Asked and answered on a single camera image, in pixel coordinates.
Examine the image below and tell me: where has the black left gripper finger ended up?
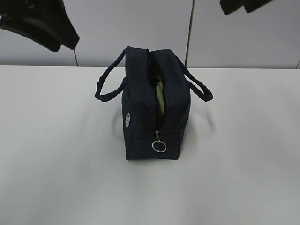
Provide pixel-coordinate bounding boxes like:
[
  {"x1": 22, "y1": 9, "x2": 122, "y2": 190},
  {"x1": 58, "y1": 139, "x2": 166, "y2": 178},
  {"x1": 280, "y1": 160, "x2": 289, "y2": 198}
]
[
  {"x1": 22, "y1": 0, "x2": 80, "y2": 49},
  {"x1": 0, "y1": 14, "x2": 61, "y2": 53}
]

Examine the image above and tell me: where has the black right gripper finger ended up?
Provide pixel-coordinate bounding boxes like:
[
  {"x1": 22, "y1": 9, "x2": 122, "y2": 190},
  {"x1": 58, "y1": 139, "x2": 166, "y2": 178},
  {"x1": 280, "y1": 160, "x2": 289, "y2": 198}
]
[
  {"x1": 219, "y1": 0, "x2": 247, "y2": 15},
  {"x1": 243, "y1": 0, "x2": 273, "y2": 13}
]

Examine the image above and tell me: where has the green lidded glass container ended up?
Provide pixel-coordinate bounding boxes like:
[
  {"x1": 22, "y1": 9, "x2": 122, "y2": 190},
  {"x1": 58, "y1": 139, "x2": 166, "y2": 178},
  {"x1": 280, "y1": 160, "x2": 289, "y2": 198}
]
[{"x1": 156, "y1": 82, "x2": 164, "y2": 118}]

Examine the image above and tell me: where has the dark navy lunch bag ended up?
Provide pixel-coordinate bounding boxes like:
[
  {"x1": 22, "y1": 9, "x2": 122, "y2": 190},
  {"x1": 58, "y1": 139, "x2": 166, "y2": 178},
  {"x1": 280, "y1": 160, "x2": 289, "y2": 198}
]
[{"x1": 95, "y1": 46, "x2": 213, "y2": 160}]

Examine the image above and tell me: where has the metal zipper pull ring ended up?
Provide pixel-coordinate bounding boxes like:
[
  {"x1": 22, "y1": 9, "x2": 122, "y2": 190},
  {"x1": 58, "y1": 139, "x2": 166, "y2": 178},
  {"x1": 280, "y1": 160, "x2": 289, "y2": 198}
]
[{"x1": 151, "y1": 130, "x2": 167, "y2": 153}]

